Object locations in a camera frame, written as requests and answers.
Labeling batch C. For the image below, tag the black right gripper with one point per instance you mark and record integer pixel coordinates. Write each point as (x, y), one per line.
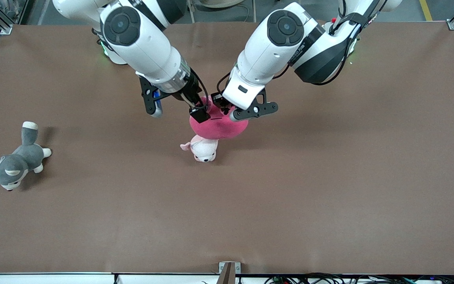
(188, 91)

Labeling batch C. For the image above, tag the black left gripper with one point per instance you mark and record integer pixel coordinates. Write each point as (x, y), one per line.
(218, 100)

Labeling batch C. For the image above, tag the hot pink round plush toy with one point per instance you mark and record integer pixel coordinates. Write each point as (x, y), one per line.
(219, 128)

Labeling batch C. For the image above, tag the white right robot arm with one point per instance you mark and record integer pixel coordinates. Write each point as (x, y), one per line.
(144, 43)

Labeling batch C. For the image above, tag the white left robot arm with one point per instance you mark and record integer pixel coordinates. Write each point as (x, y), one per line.
(266, 59)

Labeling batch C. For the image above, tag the grey husky plush toy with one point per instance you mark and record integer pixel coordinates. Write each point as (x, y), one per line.
(18, 159)

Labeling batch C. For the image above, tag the pale pink dog plush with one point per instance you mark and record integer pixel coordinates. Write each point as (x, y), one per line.
(204, 152)

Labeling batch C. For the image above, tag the grey metal leg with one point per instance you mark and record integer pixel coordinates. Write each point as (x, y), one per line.
(192, 11)
(254, 11)

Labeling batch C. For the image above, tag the white round object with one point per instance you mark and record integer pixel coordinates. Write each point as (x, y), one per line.
(221, 3)

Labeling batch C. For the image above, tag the brown table cover sheet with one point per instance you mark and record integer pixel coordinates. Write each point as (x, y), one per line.
(250, 217)

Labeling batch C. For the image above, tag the metal bracket at table edge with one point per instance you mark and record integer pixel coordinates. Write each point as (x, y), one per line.
(229, 272)

